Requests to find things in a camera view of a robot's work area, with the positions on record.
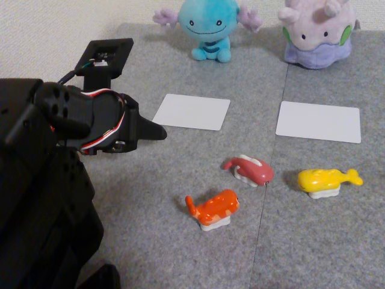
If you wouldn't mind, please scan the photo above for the yellow egg sushi toy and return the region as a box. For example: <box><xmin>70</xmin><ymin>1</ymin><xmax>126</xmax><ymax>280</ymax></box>
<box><xmin>297</xmin><ymin>167</ymin><xmax>364</xmax><ymax>199</ymax></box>

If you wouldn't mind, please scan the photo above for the thin black camera cable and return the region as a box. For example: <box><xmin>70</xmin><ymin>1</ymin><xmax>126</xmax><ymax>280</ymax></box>
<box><xmin>58</xmin><ymin>69</ymin><xmax>79</xmax><ymax>85</ymax></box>

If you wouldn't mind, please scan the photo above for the grey carpet mat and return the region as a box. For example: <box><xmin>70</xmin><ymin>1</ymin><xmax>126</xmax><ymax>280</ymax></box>
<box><xmin>76</xmin><ymin>22</ymin><xmax>291</xmax><ymax>289</ymax></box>
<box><xmin>250</xmin><ymin>28</ymin><xmax>385</xmax><ymax>289</ymax></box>

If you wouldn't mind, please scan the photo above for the red white black servo cable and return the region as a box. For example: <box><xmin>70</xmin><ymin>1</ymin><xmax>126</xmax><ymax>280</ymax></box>
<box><xmin>78</xmin><ymin>89</ymin><xmax>129</xmax><ymax>156</ymax></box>

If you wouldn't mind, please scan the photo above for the black camera box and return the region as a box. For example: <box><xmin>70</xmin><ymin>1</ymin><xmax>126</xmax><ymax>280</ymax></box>
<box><xmin>74</xmin><ymin>38</ymin><xmax>135</xmax><ymax>91</ymax></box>

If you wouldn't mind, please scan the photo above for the white rectangular card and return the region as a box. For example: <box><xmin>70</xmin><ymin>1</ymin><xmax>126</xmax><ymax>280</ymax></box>
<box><xmin>152</xmin><ymin>93</ymin><xmax>232</xmax><ymax>131</ymax></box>
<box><xmin>275</xmin><ymin>101</ymin><xmax>362</xmax><ymax>145</ymax></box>

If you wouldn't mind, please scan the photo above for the orange shrimp sushi toy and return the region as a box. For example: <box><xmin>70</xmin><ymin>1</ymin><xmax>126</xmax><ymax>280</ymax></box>
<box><xmin>185</xmin><ymin>188</ymin><xmax>241</xmax><ymax>232</ymax></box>

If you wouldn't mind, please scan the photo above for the blue Wooper plush toy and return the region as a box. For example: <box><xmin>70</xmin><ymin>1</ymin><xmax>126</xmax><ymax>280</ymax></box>
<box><xmin>152</xmin><ymin>0</ymin><xmax>264</xmax><ymax>63</ymax></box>

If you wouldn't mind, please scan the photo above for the purple Goomy plush toy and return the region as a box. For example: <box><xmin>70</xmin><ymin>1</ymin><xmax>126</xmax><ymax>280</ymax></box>
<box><xmin>277</xmin><ymin>0</ymin><xmax>361</xmax><ymax>70</ymax></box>

